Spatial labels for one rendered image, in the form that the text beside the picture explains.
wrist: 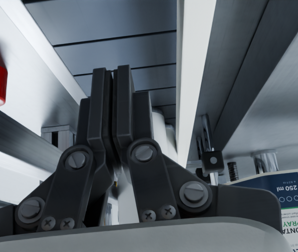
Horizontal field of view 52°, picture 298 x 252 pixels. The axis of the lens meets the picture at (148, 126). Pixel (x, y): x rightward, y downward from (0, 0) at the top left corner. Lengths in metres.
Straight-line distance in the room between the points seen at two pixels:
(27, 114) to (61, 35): 0.26
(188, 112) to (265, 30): 0.10
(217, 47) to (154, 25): 0.14
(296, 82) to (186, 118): 0.11
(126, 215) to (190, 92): 0.13
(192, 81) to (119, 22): 0.05
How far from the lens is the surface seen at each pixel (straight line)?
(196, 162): 0.46
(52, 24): 0.18
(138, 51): 0.20
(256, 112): 0.35
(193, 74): 0.16
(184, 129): 0.25
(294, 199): 0.56
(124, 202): 0.27
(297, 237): 0.56
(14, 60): 0.32
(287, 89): 0.31
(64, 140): 0.47
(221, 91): 0.41
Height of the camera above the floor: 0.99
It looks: 18 degrees down
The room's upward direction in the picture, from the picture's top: 175 degrees clockwise
